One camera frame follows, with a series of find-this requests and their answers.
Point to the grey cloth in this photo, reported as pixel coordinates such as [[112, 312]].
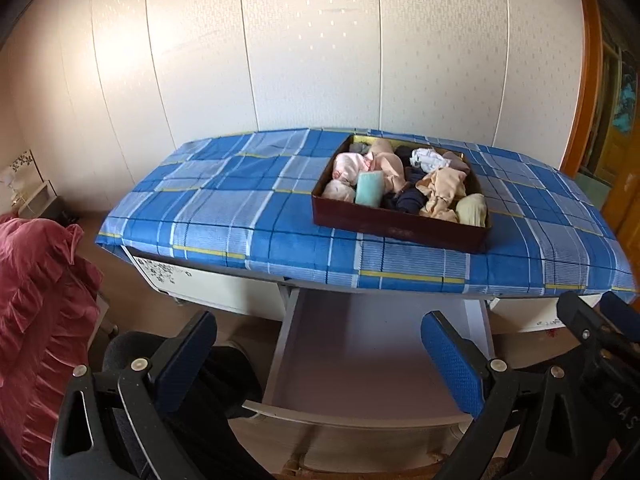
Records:
[[356, 147]]

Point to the dark blue lace garment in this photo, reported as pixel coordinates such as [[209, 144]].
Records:
[[407, 197]]

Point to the red ruffled cloth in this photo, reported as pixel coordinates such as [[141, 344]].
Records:
[[40, 310]]

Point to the cream cloth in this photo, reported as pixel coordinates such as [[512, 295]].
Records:
[[445, 187]]

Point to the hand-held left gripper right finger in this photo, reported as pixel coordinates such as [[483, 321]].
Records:
[[452, 367]]

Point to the wooden door frame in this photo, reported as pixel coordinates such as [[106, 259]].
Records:
[[582, 85]]

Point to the pink beige cloth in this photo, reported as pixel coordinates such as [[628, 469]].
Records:
[[456, 158]]

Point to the white desk drawer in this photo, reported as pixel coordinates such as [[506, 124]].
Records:
[[375, 350]]

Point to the blue plaid tablecloth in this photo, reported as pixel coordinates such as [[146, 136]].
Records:
[[225, 200]]

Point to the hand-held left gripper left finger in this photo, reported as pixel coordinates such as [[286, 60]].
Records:
[[182, 365]]

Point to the light green cloth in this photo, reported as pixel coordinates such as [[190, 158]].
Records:
[[370, 187]]

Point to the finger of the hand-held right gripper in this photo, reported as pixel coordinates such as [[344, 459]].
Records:
[[580, 320], [622, 312]]

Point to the large beige garment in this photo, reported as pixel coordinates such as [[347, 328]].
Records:
[[385, 160]]

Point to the white bedside cabinet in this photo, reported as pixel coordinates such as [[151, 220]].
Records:
[[37, 200]]

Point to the pale yellow cloth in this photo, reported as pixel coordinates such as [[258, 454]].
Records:
[[472, 210]]

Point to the dark red tin box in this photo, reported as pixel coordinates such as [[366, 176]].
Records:
[[400, 232]]

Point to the carved wooden door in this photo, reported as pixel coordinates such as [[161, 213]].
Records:
[[625, 185]]

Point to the black cloth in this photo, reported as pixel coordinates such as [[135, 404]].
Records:
[[403, 153]]

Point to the white metal chair frame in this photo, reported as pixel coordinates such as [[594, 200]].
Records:
[[107, 317]]

